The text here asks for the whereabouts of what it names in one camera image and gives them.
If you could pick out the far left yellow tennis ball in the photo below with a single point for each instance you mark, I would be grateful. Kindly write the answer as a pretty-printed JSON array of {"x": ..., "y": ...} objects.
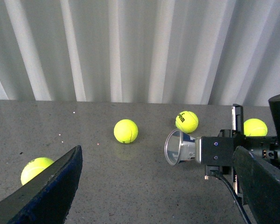
[{"x": 34, "y": 168}]

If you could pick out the tennis ball with black logo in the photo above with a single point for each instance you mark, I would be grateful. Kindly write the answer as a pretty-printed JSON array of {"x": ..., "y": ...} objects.
[{"x": 187, "y": 121}]

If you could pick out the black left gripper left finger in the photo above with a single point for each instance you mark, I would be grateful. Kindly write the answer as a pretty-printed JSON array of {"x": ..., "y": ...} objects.
[{"x": 47, "y": 198}]

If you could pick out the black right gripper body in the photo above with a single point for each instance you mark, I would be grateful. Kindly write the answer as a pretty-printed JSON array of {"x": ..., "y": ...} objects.
[{"x": 266, "y": 148}]

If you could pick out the white pleated curtain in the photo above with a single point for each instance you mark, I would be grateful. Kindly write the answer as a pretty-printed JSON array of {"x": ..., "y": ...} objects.
[{"x": 205, "y": 52}]

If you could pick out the Wilson tennis ball can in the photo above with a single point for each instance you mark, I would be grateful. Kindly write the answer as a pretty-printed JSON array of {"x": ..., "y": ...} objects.
[{"x": 179, "y": 147}]

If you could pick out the plain yellow tennis ball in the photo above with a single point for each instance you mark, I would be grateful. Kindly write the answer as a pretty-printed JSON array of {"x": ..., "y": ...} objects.
[{"x": 125, "y": 131}]

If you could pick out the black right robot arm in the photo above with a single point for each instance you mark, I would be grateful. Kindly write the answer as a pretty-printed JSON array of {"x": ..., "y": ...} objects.
[{"x": 274, "y": 104}]

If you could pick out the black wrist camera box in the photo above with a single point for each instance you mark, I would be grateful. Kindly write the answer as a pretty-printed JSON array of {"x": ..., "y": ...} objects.
[{"x": 214, "y": 151}]

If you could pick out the Wilson 3 tennis ball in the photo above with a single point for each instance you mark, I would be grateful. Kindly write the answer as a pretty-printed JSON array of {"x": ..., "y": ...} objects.
[{"x": 255, "y": 127}]

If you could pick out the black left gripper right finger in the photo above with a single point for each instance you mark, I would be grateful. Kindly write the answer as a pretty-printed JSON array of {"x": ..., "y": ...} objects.
[{"x": 260, "y": 183}]

